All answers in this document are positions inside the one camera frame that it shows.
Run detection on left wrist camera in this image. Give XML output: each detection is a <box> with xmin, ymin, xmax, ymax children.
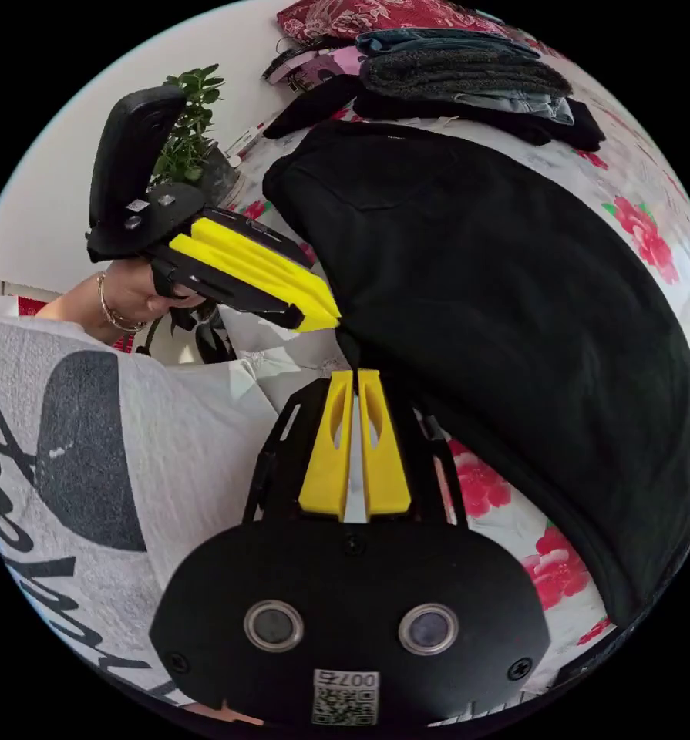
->
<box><xmin>89</xmin><ymin>85</ymin><xmax>188</xmax><ymax>232</ymax></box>

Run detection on person's left hand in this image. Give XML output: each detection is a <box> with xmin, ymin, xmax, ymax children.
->
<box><xmin>119</xmin><ymin>263</ymin><xmax>213</xmax><ymax>325</ymax></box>

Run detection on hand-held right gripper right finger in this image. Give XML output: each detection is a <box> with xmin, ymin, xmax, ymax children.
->
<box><xmin>358</xmin><ymin>369</ymin><xmax>412</xmax><ymax>520</ymax></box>

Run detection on green potted plant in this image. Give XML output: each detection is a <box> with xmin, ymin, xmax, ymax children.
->
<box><xmin>150</xmin><ymin>63</ymin><xmax>247</xmax><ymax>210</ymax></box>

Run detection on red flowered pillow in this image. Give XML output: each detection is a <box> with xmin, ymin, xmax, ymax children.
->
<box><xmin>276</xmin><ymin>0</ymin><xmax>507</xmax><ymax>45</ymax></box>

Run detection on pile of clothes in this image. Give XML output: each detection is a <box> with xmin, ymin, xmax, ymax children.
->
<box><xmin>261</xmin><ymin>27</ymin><xmax>607</xmax><ymax>153</ymax></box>

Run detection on person's right hand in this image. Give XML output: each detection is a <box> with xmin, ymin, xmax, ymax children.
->
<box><xmin>197</xmin><ymin>696</ymin><xmax>268</xmax><ymax>728</ymax></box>

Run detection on person's left forearm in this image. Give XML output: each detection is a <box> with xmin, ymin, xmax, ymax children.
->
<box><xmin>35</xmin><ymin>270</ymin><xmax>149</xmax><ymax>349</ymax></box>

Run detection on person's body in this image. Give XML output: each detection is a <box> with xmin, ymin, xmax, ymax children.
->
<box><xmin>0</xmin><ymin>298</ymin><xmax>282</xmax><ymax>709</ymax></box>

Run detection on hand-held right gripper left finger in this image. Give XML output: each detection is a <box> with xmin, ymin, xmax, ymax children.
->
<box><xmin>298</xmin><ymin>370</ymin><xmax>355</xmax><ymax>520</ymax></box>

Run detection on black pants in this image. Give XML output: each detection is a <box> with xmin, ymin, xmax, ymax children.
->
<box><xmin>261</xmin><ymin>119</ymin><xmax>690</xmax><ymax>630</ymax></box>

